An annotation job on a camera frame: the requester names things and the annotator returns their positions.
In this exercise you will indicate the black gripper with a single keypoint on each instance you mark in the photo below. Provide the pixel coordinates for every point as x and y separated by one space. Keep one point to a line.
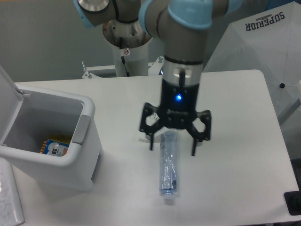
179 103

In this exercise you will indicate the white lidded trash can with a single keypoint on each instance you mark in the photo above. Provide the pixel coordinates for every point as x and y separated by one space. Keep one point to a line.
49 135

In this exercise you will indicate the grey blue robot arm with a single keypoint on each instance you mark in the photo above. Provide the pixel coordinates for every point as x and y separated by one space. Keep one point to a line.
183 27

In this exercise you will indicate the crushed clear plastic bottle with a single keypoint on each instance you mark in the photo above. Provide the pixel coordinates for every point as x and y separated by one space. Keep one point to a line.
168 166

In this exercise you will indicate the crumpled white plastic wrapper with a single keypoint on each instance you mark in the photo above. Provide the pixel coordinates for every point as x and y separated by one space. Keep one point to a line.
144 139

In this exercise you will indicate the blue snack packet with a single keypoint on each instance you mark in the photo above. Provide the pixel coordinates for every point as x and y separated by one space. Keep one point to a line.
56 145

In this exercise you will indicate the white superior umbrella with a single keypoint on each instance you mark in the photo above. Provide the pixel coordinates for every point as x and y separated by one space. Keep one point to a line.
271 43

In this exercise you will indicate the black device at edge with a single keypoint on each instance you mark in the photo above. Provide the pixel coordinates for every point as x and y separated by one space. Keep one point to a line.
293 202

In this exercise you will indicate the white metal mounting bracket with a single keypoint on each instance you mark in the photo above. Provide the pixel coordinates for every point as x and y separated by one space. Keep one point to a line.
110 71

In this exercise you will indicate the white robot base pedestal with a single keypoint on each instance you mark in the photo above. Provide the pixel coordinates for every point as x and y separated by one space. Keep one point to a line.
134 58

